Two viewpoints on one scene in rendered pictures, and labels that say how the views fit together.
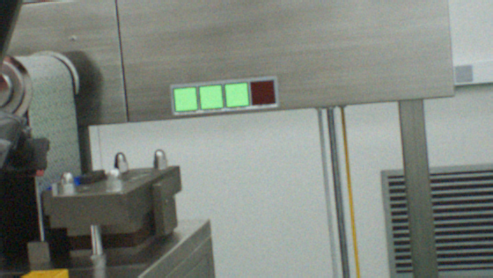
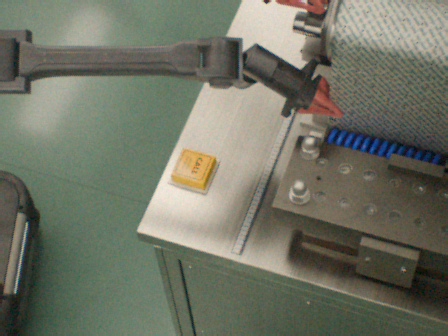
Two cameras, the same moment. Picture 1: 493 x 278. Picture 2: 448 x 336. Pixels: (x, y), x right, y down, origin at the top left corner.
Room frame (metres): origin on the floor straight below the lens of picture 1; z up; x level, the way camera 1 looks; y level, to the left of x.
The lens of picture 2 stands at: (1.90, -0.55, 2.40)
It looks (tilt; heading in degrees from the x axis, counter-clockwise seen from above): 57 degrees down; 103
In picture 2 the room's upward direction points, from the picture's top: 6 degrees counter-clockwise
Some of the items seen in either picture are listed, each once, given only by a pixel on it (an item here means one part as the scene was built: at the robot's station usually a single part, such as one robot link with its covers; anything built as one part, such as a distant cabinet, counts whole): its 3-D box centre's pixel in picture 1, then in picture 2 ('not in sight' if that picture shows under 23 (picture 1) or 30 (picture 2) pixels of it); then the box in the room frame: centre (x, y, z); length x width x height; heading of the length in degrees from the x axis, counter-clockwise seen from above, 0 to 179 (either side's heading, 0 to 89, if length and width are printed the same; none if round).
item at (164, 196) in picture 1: (165, 206); (386, 263); (2.00, 0.19, 0.96); 0.10 x 0.03 x 0.11; 169
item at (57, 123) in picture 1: (56, 149); (394, 113); (1.99, 0.41, 1.11); 0.23 x 0.01 x 0.18; 169
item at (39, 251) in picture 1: (65, 237); not in sight; (1.99, 0.41, 0.92); 0.28 x 0.04 x 0.04; 169
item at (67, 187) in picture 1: (67, 183); (309, 144); (1.85, 0.37, 1.05); 0.04 x 0.04 x 0.04
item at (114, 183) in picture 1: (114, 179); (299, 189); (1.84, 0.27, 1.05); 0.04 x 0.04 x 0.04
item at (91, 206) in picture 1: (121, 193); (393, 207); (2.00, 0.29, 1.00); 0.40 x 0.16 x 0.06; 169
